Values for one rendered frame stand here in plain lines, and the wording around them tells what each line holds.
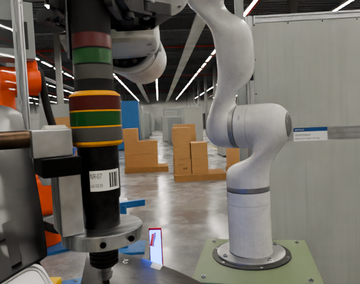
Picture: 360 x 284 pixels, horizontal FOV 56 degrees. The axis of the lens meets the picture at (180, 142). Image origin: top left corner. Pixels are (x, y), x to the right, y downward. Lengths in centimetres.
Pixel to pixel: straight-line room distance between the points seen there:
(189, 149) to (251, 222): 692
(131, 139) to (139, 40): 917
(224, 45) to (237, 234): 50
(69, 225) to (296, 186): 198
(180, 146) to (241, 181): 691
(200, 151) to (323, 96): 586
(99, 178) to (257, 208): 70
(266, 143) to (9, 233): 69
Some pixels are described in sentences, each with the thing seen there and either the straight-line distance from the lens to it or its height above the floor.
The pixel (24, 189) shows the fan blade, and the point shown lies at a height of 134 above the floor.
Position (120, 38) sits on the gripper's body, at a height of 148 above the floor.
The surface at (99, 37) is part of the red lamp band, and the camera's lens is 30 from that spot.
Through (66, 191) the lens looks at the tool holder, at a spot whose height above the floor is 134.
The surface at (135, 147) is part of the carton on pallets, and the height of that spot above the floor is 69.
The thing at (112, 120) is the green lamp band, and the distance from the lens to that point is 29.
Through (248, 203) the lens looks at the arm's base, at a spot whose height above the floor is 117.
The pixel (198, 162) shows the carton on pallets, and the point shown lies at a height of 41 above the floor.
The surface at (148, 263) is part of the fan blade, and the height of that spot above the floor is 117.
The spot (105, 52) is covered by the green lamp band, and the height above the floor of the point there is 145.
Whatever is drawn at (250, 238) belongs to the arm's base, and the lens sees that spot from 96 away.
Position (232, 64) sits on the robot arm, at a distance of 89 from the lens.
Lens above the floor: 140
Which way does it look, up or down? 4 degrees down
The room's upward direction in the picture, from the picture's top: 2 degrees counter-clockwise
